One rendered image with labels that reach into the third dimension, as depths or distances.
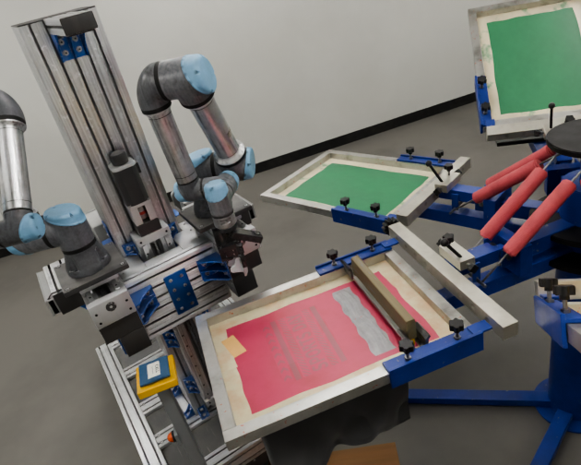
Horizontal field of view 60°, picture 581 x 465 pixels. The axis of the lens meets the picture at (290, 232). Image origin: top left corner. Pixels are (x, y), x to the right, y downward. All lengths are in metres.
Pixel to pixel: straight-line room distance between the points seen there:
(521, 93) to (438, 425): 1.63
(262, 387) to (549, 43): 2.18
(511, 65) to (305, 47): 2.91
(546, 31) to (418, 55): 3.07
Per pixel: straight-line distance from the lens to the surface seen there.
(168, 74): 1.54
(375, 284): 1.68
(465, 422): 2.63
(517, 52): 2.90
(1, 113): 1.66
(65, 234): 1.79
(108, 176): 1.95
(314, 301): 1.83
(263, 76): 5.27
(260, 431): 1.45
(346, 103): 5.63
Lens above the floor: 2.08
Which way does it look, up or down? 30 degrees down
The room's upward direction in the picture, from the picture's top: 14 degrees counter-clockwise
